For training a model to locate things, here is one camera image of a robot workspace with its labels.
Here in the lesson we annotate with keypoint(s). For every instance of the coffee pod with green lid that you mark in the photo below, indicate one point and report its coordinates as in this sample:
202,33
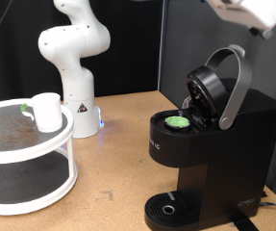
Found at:
177,121

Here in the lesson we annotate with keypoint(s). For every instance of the white two-tier turntable stand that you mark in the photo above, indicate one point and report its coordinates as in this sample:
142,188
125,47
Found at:
22,179

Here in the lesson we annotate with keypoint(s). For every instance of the white mug with green tape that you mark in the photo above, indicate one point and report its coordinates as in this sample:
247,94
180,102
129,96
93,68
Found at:
47,112

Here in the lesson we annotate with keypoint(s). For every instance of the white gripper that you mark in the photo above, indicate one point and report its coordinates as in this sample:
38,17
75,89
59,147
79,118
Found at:
249,12

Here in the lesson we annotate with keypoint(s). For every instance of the black Keurig coffee machine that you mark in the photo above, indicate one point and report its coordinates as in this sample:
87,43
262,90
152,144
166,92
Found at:
233,154

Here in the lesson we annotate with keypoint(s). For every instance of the black tape strip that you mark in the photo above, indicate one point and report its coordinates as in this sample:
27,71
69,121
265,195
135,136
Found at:
245,224

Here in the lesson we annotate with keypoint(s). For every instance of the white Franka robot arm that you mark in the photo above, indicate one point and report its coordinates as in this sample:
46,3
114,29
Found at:
76,83

